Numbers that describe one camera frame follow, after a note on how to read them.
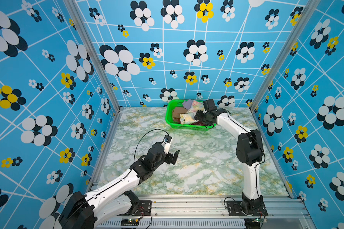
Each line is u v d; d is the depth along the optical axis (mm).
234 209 722
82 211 393
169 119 1079
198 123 1018
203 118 872
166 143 667
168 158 698
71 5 682
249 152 556
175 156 708
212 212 725
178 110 1052
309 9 681
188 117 956
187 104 1068
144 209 732
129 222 722
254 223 688
